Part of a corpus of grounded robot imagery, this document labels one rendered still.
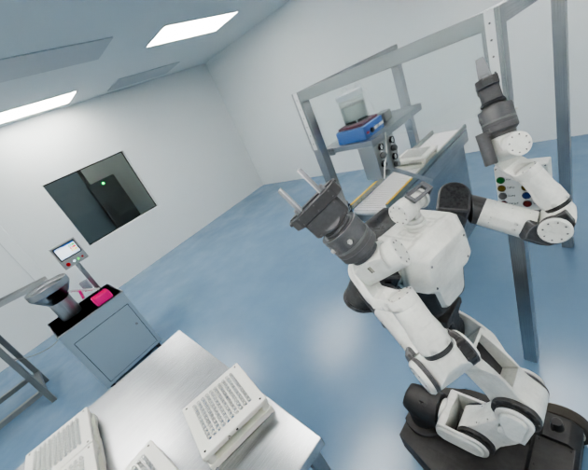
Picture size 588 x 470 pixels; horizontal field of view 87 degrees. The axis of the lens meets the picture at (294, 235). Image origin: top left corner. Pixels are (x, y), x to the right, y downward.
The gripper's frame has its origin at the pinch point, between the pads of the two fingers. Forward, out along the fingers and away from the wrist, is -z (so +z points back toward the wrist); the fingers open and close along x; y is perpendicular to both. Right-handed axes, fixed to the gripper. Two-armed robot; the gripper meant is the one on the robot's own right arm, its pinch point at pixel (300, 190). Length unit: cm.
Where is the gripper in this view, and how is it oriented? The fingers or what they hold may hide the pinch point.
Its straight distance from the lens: 61.7
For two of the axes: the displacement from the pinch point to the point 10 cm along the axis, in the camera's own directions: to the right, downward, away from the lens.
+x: 7.0, -6.9, -2.0
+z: 7.2, 6.6, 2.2
